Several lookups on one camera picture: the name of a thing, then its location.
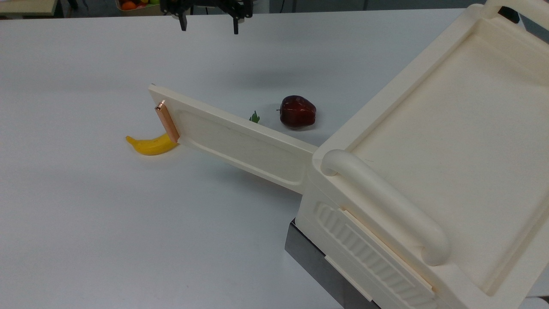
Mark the copper door handle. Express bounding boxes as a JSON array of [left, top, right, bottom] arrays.
[[154, 100, 181, 144]]

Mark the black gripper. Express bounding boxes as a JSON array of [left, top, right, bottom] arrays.
[[160, 0, 254, 35]]

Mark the cream cabinet door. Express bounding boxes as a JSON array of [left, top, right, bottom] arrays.
[[148, 83, 319, 195]]

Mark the basket with toy fruit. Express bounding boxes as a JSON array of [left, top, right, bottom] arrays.
[[115, 0, 172, 17]]

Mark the cream plastic cabinet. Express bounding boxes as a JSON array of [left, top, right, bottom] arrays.
[[295, 0, 549, 309]]

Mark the dark red toy apple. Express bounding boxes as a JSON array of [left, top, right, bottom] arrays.
[[277, 95, 317, 130]]

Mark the light wooden table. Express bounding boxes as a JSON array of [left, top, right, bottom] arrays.
[[0, 0, 59, 20]]

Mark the yellow toy banana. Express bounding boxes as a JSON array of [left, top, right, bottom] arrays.
[[125, 133, 179, 156]]

